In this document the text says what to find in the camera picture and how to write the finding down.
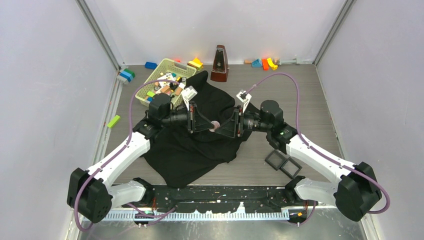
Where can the yellow curved block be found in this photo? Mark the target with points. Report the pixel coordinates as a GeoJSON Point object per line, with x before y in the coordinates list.
{"type": "Point", "coordinates": [271, 64]}

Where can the light green plastic basket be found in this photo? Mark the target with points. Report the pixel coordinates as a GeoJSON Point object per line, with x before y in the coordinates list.
{"type": "Point", "coordinates": [156, 83]}

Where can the light blue toy block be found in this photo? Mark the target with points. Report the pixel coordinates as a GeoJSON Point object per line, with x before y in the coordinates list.
{"type": "Point", "coordinates": [257, 63]}

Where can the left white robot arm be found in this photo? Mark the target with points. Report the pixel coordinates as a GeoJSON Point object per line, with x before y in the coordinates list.
{"type": "Point", "coordinates": [92, 192]}

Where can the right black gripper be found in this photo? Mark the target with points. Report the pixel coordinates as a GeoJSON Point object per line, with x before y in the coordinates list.
{"type": "Point", "coordinates": [235, 124]}

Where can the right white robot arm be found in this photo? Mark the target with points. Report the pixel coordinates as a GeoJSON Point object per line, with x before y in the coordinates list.
{"type": "Point", "coordinates": [352, 188]}

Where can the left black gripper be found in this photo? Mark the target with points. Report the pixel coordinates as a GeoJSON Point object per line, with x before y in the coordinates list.
{"type": "Point", "coordinates": [195, 122]}

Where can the black garment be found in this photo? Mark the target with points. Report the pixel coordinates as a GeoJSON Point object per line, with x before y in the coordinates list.
{"type": "Point", "coordinates": [181, 157]}

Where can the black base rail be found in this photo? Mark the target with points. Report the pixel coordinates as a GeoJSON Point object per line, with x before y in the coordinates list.
{"type": "Point", "coordinates": [220, 199]}

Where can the round pink brooch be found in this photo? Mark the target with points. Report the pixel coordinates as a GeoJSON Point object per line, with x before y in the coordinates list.
{"type": "Point", "coordinates": [216, 125]}

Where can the red orange block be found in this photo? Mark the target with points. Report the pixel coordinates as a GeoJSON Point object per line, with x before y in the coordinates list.
{"type": "Point", "coordinates": [265, 64]}

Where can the lime green block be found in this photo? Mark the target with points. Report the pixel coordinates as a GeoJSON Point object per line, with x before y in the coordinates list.
{"type": "Point", "coordinates": [113, 121]}

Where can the left black square frame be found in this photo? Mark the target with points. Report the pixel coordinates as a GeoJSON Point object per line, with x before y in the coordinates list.
{"type": "Point", "coordinates": [276, 160]}

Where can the black square frame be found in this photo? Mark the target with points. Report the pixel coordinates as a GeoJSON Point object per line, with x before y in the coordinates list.
{"type": "Point", "coordinates": [276, 160]}
{"type": "Point", "coordinates": [290, 168]}

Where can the tan wooden block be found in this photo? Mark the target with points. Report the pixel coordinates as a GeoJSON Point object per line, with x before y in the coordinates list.
{"type": "Point", "coordinates": [247, 61]}

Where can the nine of spades card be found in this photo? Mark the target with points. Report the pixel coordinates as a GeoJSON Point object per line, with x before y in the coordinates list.
{"type": "Point", "coordinates": [166, 79]}

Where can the right black square frame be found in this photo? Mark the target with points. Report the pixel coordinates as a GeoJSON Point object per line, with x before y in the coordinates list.
{"type": "Point", "coordinates": [290, 168]}

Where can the yellow orange block stack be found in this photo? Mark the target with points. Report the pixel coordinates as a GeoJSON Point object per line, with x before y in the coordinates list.
{"type": "Point", "coordinates": [196, 63]}

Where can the blue green stacked blocks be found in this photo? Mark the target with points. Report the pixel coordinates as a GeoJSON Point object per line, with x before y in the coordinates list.
{"type": "Point", "coordinates": [125, 76]}

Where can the brown wooden metronome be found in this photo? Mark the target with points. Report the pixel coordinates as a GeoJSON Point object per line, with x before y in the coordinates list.
{"type": "Point", "coordinates": [220, 66]}

